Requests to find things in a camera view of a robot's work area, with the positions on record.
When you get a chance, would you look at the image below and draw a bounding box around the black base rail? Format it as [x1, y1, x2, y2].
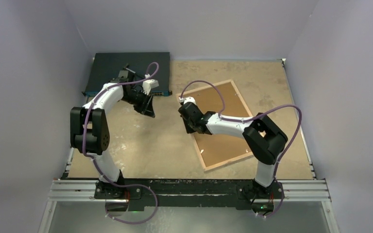
[94, 178, 285, 212]

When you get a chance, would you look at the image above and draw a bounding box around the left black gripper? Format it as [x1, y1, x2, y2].
[121, 89, 155, 117]

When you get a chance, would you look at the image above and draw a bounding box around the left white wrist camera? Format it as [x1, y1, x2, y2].
[142, 74, 159, 95]

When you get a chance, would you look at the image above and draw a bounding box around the small black hammer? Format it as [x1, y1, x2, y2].
[123, 63, 142, 78]

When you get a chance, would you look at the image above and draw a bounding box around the aluminium extrusion rail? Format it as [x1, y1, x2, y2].
[49, 180, 331, 201]

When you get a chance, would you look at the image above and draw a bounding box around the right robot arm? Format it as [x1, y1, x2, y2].
[178, 99, 288, 198]

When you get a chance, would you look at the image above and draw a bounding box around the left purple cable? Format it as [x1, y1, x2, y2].
[81, 62, 160, 225]

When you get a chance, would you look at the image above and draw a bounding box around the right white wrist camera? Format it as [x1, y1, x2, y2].
[178, 97, 196, 105]

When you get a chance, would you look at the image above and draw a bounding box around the wooden picture frame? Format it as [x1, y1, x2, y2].
[176, 80, 253, 171]

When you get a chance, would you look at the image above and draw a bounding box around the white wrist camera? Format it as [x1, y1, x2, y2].
[178, 97, 196, 105]
[142, 74, 159, 95]

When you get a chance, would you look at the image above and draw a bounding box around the brown backing board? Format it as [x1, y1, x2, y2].
[183, 80, 253, 171]

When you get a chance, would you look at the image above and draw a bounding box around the dark network switch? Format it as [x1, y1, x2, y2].
[82, 52, 172, 97]

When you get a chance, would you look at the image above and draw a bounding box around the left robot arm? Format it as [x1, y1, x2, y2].
[70, 71, 159, 199]

